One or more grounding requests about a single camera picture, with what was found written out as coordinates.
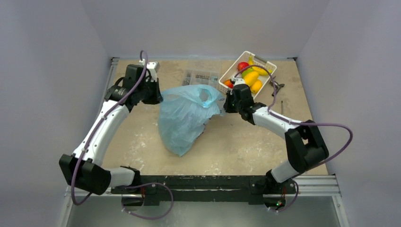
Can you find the red fake apple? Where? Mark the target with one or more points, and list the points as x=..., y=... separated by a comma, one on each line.
x=242, y=65

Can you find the green fake mango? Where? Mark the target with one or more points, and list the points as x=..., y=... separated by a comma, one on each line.
x=245, y=72

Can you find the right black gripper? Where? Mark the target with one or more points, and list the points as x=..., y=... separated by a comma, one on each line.
x=228, y=104

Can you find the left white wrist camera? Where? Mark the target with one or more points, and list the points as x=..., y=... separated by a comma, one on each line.
x=152, y=69

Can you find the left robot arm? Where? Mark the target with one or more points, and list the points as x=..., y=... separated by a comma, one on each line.
x=83, y=168

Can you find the clear plastic screw box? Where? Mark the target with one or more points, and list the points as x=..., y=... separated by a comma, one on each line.
x=195, y=77

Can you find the yellow fake banana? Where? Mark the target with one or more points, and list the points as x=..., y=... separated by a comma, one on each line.
x=257, y=68

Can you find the grey metal tool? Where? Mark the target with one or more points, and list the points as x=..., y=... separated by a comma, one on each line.
x=276, y=86

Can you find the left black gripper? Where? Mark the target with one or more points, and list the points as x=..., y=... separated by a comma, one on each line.
x=158, y=98

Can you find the red orange fake mango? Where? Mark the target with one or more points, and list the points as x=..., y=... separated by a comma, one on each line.
x=229, y=83

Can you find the white plastic basket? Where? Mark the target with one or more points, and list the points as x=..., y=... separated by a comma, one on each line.
x=233, y=69

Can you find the black metal base rail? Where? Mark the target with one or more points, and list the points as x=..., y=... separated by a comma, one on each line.
x=251, y=189

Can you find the large yellow fake mango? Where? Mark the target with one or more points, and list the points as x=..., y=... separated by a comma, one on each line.
x=250, y=78

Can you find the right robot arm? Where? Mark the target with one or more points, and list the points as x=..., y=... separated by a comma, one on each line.
x=305, y=145

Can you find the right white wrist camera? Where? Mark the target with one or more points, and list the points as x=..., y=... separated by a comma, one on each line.
x=236, y=83

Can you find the light blue plastic bag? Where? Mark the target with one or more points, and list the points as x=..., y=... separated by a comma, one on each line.
x=184, y=113

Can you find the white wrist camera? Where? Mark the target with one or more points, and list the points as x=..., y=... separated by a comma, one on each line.
x=152, y=69
x=236, y=83

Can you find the small yellow fake mango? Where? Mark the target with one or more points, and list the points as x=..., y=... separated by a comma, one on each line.
x=255, y=88

